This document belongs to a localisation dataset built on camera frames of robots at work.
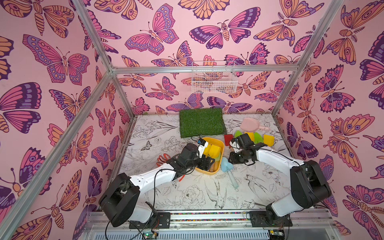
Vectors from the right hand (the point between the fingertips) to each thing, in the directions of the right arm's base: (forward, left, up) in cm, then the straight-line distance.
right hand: (228, 160), depth 90 cm
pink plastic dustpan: (+33, -21, -5) cm, 40 cm away
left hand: (-3, +11, +8) cm, 14 cm away
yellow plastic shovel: (+17, -31, -4) cm, 35 cm away
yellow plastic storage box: (-7, +8, -1) cm, 11 cm away
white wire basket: (+50, +8, +21) cm, 55 cm away
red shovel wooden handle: (+19, -2, -3) cm, 19 cm away
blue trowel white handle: (-2, +1, -4) cm, 5 cm away
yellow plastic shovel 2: (+8, +8, -3) cm, 12 cm away
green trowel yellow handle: (+19, -23, -3) cm, 30 cm away
